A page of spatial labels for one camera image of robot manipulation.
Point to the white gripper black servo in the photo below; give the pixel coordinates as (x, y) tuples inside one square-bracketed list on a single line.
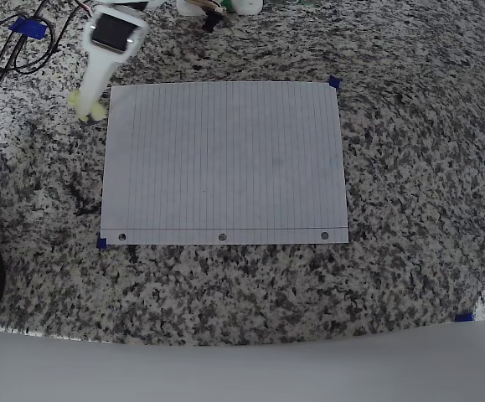
[(109, 37)]

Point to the large blue tape strip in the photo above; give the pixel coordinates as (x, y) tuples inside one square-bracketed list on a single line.
[(28, 27)]

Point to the lined paper sheet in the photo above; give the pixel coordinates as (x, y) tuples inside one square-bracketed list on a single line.
[(225, 167)]

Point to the blue tape piece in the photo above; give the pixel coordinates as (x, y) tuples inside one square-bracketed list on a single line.
[(464, 317), (335, 83), (101, 243)]

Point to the white backdrop board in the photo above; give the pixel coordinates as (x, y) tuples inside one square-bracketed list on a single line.
[(242, 368)]

